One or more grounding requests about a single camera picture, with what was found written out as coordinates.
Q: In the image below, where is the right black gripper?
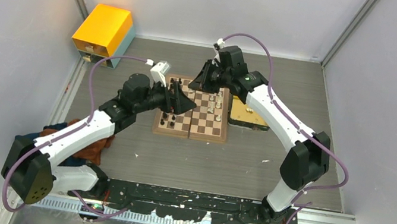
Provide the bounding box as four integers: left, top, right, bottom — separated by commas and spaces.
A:
189, 58, 233, 97

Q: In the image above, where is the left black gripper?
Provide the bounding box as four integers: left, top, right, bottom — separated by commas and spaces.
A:
133, 75, 199, 122

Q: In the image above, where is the wooden chess board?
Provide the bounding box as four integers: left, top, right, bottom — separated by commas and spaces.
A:
152, 74, 231, 143

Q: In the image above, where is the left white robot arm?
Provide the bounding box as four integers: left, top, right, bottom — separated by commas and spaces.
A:
2, 73, 196, 204

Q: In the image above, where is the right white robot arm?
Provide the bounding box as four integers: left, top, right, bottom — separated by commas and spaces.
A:
189, 43, 331, 224

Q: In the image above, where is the gold tin tray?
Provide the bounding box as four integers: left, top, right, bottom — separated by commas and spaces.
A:
228, 96, 270, 132

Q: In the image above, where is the yellow teal drawer box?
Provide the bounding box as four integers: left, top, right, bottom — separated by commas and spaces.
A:
72, 4, 136, 63

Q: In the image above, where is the orange cloth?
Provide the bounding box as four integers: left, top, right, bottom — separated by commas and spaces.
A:
38, 118, 115, 166

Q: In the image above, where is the dark blue cloth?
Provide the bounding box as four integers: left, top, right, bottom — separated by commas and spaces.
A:
14, 132, 87, 167

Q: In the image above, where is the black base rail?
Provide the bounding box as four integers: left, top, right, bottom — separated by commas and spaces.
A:
77, 179, 298, 224

